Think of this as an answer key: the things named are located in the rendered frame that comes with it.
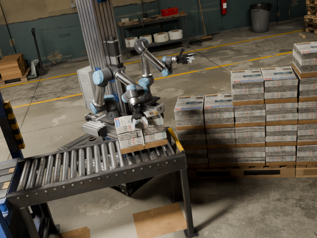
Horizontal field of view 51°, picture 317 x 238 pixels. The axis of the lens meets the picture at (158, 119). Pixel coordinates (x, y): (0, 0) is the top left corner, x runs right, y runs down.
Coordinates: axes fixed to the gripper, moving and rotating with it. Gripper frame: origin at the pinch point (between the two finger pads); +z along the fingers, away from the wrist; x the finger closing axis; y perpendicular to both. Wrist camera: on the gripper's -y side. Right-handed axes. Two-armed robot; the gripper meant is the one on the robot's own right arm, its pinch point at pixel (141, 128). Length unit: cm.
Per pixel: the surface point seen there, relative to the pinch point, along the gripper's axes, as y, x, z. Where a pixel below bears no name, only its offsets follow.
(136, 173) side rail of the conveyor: 7.9, 11.0, 31.5
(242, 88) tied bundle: 43, -102, -22
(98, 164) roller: 17.2, 38.3, 17.3
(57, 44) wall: 616, 134, -377
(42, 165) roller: 31, 84, 7
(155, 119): 5.1, -12.7, -5.5
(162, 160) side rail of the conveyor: 5.3, -9.9, 26.9
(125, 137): 8.9, 13.1, 2.3
